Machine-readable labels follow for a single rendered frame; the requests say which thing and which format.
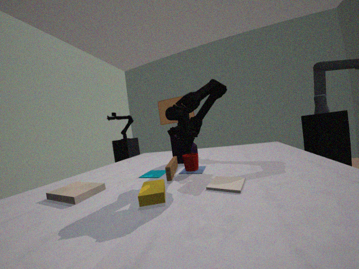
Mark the red cup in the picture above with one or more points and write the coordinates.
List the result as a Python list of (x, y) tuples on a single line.
[(191, 162)]

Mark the yellow block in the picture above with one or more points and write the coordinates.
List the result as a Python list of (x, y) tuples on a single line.
[(152, 193)]

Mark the tan flat rectangular block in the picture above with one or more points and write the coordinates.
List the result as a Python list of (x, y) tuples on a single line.
[(76, 192)]

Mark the beige flat square slab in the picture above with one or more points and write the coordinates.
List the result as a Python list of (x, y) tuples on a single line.
[(227, 184)]

